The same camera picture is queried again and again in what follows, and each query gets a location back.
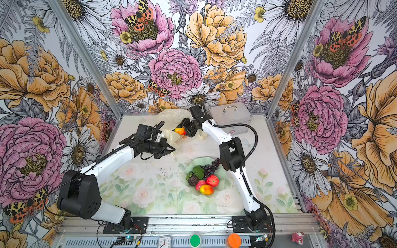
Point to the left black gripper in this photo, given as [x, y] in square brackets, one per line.
[164, 148]

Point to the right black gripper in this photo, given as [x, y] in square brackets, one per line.
[185, 122]

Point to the red yellow mango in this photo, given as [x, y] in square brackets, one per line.
[180, 131]
[206, 190]

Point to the translucent plastic bag orange print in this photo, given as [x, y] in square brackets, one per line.
[172, 118]

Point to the dark brown mangosteen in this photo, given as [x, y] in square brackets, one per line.
[193, 180]

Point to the dark purple grape bunch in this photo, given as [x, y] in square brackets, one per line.
[211, 168]

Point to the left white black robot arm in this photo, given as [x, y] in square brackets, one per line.
[79, 191]

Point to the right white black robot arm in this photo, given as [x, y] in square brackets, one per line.
[233, 160]

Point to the green leaf fruit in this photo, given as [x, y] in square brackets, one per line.
[199, 172]

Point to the silver metal first aid case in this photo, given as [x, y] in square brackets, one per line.
[234, 113]

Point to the pink red peach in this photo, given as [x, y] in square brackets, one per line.
[199, 184]

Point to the light green wavy plate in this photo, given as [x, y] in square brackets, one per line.
[220, 173]

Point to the small white clock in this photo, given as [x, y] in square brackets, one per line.
[164, 242]

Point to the green round button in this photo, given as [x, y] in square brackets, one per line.
[195, 241]

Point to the orange round button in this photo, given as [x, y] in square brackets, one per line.
[233, 241]

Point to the pink small toy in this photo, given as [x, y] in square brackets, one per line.
[298, 237]

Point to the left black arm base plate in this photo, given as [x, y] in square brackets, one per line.
[135, 225]

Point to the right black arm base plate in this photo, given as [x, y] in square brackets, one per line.
[241, 224]

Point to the aluminium front rail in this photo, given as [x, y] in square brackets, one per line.
[159, 225]

